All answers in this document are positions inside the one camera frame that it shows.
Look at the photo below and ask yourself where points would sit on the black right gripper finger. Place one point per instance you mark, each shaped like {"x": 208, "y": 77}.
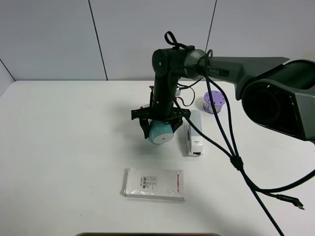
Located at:
{"x": 175, "y": 124}

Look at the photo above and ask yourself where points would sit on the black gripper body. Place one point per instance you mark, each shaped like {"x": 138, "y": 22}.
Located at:
{"x": 161, "y": 106}

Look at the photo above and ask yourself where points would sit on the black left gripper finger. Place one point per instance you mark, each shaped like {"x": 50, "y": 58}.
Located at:
{"x": 144, "y": 124}

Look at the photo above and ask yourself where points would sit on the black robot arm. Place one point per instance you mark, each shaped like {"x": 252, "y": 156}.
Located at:
{"x": 276, "y": 93}

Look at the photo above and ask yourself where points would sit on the white grey stapler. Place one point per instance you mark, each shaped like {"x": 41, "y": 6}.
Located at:
{"x": 193, "y": 139}

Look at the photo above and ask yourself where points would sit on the red capped whiteboard marker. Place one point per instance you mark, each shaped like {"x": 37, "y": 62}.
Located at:
{"x": 145, "y": 106}

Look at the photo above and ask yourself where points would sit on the purple round air freshener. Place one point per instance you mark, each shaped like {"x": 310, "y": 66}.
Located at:
{"x": 218, "y": 101}

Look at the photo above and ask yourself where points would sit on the white flat cardboard box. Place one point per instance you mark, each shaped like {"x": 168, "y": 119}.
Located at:
{"x": 156, "y": 184}

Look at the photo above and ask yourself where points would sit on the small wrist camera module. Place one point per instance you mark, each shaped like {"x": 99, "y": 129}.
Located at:
{"x": 178, "y": 92}

